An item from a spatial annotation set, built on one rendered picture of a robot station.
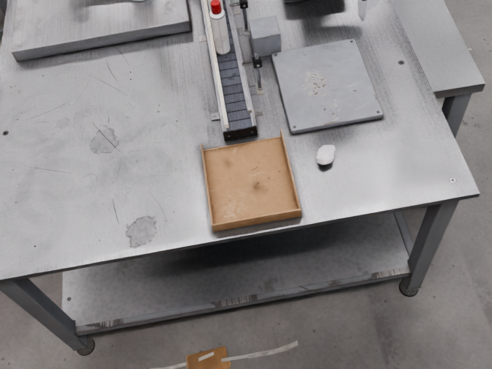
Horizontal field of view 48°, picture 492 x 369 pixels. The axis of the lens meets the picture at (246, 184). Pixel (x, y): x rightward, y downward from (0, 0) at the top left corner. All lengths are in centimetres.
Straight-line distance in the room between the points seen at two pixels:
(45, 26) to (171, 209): 97
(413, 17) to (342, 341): 128
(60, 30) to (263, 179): 102
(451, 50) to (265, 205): 88
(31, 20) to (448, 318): 203
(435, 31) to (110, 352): 179
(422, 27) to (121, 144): 114
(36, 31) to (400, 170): 144
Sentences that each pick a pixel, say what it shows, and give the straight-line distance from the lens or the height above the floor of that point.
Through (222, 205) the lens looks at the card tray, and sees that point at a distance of 164.
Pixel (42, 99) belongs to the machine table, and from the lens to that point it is 210.
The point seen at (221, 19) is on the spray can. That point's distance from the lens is 187.
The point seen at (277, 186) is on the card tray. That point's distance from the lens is 165.
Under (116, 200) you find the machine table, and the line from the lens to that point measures 173.
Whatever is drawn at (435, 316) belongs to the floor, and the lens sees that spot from 242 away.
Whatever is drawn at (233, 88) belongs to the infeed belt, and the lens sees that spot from 185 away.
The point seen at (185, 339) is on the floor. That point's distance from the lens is 238.
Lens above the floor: 223
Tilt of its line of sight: 57 degrees down
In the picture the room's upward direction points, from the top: 10 degrees counter-clockwise
